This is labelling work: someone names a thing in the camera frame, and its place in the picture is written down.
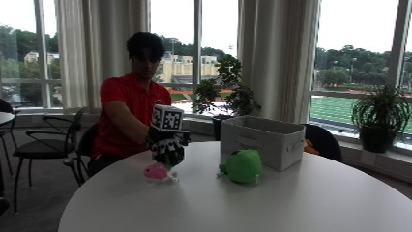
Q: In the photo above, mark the pink soft toy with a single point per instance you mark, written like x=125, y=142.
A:
x=156, y=171

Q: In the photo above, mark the white marker cube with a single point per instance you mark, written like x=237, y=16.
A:
x=167, y=117

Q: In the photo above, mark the green soft toy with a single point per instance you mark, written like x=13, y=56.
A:
x=243, y=166

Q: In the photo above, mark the the person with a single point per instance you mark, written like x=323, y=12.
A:
x=121, y=96

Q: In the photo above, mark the white fabric storage box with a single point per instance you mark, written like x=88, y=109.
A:
x=261, y=141

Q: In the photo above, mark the tall leafy potted plant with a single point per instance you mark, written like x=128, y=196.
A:
x=227, y=90

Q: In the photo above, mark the black chair with armrests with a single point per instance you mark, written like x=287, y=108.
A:
x=47, y=146

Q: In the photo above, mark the orange soft toy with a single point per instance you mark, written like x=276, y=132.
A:
x=308, y=147

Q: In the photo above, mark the black round-backed chair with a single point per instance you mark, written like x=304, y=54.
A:
x=321, y=141

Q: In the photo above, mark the white curtain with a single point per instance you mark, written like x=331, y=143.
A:
x=279, y=58
x=100, y=48

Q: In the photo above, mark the grassy potted plant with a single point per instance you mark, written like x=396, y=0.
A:
x=380, y=116

